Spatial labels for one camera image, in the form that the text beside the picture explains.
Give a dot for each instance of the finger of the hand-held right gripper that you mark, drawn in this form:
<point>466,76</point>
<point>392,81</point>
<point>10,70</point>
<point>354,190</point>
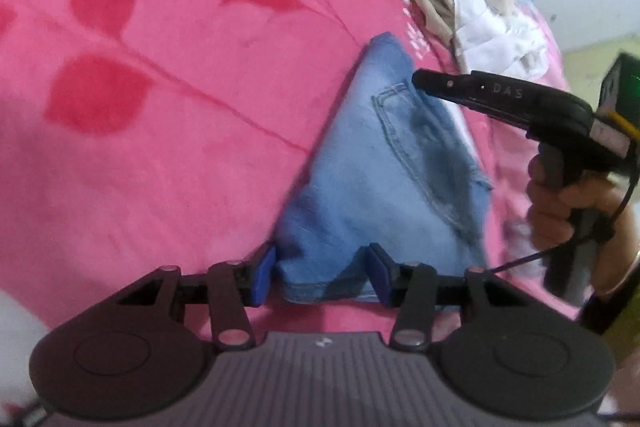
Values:
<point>445,86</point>

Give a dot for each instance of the person's right hand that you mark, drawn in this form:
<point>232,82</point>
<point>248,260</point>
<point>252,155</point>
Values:
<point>550,217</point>

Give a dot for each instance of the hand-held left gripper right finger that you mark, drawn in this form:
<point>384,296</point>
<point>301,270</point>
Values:
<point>380,278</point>

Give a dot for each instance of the white garment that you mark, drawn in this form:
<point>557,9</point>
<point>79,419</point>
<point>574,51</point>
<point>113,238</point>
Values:
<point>495,32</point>

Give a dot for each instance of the pink floral bedsheet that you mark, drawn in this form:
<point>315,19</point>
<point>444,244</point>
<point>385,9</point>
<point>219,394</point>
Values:
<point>175,157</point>

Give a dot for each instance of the person's right forearm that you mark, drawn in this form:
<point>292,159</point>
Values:
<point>617,302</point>

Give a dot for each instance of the light blue denim jeans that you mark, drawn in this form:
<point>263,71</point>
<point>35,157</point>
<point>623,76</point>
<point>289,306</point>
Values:
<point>380,187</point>

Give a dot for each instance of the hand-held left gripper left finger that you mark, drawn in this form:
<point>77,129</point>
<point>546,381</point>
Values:
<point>262,279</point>

